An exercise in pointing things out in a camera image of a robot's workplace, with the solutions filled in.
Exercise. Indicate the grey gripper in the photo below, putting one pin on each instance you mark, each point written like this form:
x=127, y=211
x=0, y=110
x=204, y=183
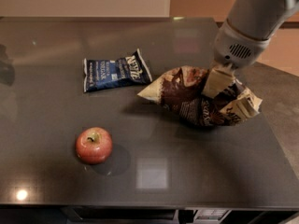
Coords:
x=234, y=49

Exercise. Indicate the brown chip bag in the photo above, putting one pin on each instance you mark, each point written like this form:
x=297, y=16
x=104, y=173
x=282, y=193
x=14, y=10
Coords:
x=180, y=91

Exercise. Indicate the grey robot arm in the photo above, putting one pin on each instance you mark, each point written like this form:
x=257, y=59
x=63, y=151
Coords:
x=267, y=13

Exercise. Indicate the blue chip bag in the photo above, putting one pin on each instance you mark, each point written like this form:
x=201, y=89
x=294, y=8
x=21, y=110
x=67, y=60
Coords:
x=109, y=74

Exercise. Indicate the dark grey table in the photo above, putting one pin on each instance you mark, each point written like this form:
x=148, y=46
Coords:
x=161, y=170

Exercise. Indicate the red apple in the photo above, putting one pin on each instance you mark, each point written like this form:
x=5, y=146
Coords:
x=94, y=145

